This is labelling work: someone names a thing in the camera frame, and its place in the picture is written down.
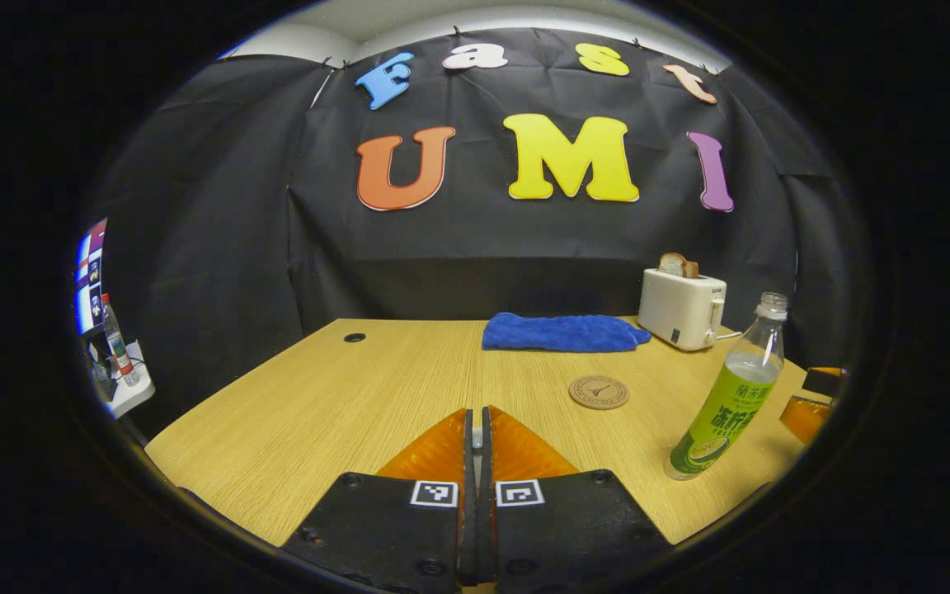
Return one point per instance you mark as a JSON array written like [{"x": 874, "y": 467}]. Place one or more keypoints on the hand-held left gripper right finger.
[{"x": 566, "y": 528}]

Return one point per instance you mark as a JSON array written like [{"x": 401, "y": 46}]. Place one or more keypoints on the red label plastic bottle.
[{"x": 118, "y": 346}]

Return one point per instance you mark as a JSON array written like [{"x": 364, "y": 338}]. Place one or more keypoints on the white side table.
[{"x": 133, "y": 392}]

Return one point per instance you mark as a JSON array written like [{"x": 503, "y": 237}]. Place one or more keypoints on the black backdrop cloth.
[{"x": 524, "y": 247}]

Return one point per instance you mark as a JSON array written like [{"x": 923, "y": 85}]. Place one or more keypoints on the dark desk device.
[{"x": 100, "y": 371}]

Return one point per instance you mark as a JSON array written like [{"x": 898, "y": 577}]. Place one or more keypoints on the green label water bottle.
[{"x": 731, "y": 404}]

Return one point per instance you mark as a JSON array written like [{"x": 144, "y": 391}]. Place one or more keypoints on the round wooden coaster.
[{"x": 599, "y": 393}]

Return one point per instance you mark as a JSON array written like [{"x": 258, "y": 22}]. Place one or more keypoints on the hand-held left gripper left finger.
[{"x": 392, "y": 528}]

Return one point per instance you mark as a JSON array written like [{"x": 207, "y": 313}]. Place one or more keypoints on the white toaster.
[{"x": 677, "y": 309}]

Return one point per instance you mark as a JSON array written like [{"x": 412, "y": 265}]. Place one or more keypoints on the blue towel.
[{"x": 562, "y": 332}]

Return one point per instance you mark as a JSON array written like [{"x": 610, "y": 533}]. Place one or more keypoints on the computer monitor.
[{"x": 89, "y": 280}]

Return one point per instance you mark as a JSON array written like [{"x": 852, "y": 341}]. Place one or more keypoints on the bread slice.
[{"x": 677, "y": 266}]

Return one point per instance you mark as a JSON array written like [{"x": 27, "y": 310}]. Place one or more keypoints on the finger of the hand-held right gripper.
[
  {"x": 825, "y": 382},
  {"x": 805, "y": 419}
]

